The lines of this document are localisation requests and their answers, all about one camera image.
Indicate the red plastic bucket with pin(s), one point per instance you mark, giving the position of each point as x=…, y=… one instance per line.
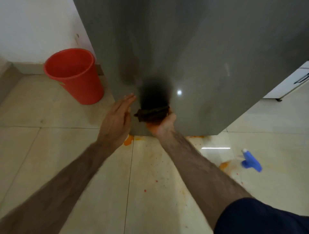
x=74, y=74

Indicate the blue spray bottle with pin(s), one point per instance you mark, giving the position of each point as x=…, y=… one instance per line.
x=251, y=161

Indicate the person's left hand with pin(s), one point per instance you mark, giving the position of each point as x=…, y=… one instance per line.
x=114, y=125

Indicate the dark brown cleaning cloth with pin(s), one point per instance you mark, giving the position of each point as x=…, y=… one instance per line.
x=152, y=114

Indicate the dark blue sleeve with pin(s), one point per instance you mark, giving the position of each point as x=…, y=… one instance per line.
x=260, y=217

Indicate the grey refrigerator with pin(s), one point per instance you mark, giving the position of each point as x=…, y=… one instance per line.
x=183, y=60

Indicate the person's right forearm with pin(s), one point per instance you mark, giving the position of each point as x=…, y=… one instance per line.
x=200, y=176

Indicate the person's left thumb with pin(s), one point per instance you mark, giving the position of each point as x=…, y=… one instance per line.
x=128, y=118

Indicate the person's right hand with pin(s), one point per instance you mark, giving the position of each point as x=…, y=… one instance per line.
x=163, y=125

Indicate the person's left forearm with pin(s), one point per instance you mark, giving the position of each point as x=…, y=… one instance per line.
x=53, y=192

